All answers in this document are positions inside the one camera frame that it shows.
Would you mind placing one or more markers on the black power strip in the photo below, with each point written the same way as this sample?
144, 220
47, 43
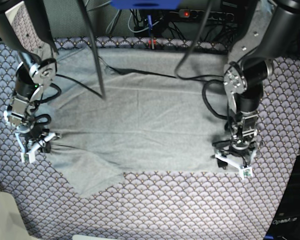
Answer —
213, 15

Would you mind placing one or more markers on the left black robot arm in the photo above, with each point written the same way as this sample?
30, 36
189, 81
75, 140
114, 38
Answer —
267, 30

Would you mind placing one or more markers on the fan-patterned tablecloth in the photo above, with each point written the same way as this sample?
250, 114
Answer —
162, 205

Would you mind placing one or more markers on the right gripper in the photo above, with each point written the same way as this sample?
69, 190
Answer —
31, 132

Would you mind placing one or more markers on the beige chair at lower left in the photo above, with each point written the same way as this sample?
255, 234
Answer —
11, 224

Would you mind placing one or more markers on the black OpenArm box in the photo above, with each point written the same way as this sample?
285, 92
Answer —
286, 222

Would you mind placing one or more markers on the grey T-shirt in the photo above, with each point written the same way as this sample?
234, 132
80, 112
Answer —
149, 121

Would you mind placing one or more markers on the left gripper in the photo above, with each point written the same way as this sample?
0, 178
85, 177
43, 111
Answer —
241, 143

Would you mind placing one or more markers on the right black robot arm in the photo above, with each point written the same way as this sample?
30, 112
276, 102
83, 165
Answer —
25, 28

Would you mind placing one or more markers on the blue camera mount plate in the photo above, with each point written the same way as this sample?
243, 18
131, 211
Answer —
145, 4

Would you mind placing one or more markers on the red and black clamp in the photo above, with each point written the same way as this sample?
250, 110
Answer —
152, 43

